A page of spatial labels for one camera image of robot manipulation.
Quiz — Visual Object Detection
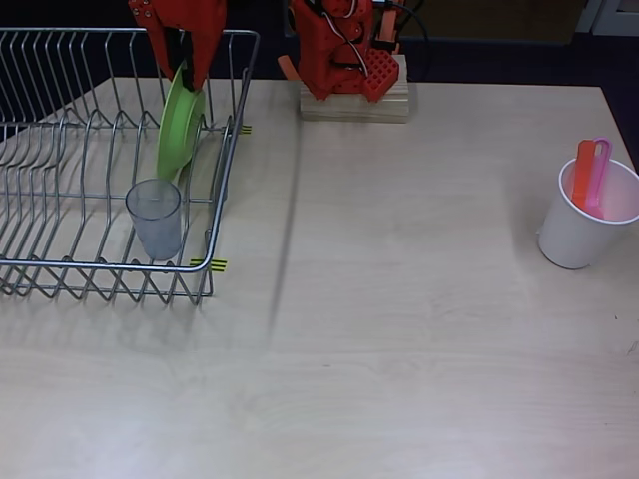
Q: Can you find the stacked wooden base block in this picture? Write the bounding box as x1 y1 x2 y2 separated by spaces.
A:
299 53 411 125

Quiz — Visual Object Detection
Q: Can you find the brown partition board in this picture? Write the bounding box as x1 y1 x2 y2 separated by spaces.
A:
398 0 586 46

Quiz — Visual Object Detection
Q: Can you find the white shoulder servo cable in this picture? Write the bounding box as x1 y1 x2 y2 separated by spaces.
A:
312 0 373 76

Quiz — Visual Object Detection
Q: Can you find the white paper cup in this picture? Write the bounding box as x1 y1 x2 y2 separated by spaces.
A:
537 157 639 270

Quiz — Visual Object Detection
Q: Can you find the green plastic plate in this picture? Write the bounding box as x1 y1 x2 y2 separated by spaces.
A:
156 63 207 181

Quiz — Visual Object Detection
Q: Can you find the metal wire dish rack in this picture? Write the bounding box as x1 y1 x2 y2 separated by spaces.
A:
0 28 262 306

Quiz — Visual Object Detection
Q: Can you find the long yellow black tape marker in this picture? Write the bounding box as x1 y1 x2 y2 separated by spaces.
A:
189 257 230 273

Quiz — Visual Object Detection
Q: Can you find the orange plastic utensil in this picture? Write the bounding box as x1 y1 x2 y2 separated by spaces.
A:
571 139 598 209

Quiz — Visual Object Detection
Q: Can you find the pink plastic fork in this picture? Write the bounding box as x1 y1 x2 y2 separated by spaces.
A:
584 137 614 211

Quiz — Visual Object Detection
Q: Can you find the clear grey plastic cup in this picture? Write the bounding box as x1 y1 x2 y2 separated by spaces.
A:
124 179 184 261

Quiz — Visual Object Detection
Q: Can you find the black power cable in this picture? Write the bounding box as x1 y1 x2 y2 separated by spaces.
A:
383 0 431 46

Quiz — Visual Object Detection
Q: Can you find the light orange clamp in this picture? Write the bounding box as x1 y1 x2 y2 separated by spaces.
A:
277 54 301 81
371 0 401 54

